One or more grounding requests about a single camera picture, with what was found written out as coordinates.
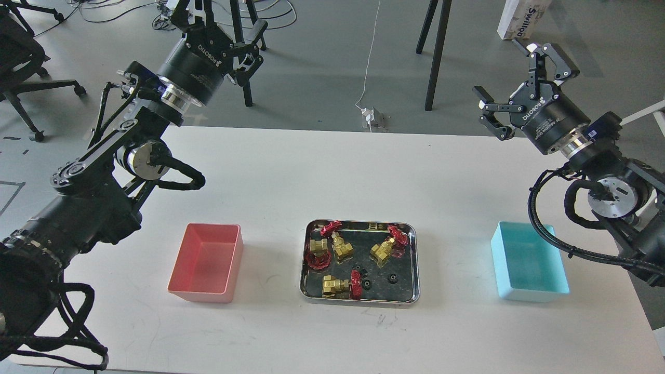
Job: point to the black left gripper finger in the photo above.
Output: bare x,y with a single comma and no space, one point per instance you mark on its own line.
188,17
244,59

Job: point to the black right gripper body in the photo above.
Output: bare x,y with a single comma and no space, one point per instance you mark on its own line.
547,116

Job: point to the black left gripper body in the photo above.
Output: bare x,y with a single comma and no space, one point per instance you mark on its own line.
196,62

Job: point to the brass valve red handle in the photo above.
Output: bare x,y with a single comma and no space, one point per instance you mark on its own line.
333,287
393,246
318,256
343,250

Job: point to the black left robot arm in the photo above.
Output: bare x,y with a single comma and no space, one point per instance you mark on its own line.
99,195

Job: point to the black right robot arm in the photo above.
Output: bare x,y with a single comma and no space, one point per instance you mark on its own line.
607,191

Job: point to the white cardboard box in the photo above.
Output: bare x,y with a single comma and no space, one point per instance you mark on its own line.
519,18

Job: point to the light blue plastic box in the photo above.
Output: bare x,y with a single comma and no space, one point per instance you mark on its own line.
528,268

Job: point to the pink plastic box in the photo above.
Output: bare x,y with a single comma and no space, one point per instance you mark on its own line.
208,263

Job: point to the black table leg left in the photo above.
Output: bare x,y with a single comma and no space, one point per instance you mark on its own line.
238,32

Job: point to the white chair base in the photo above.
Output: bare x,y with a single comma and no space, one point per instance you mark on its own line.
656,110

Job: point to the white power adapter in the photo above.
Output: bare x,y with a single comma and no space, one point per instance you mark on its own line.
373,119

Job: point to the black office chair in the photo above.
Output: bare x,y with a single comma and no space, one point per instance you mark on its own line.
22,57

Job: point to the shiny metal tray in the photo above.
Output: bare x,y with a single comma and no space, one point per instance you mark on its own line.
362,236

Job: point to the black cable bundle floor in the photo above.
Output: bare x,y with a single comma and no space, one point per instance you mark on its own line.
278,14

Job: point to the brass valve red handle top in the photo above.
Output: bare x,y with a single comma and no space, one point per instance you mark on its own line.
343,250

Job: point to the brass valve red handle bottom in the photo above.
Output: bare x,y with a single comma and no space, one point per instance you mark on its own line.
333,287

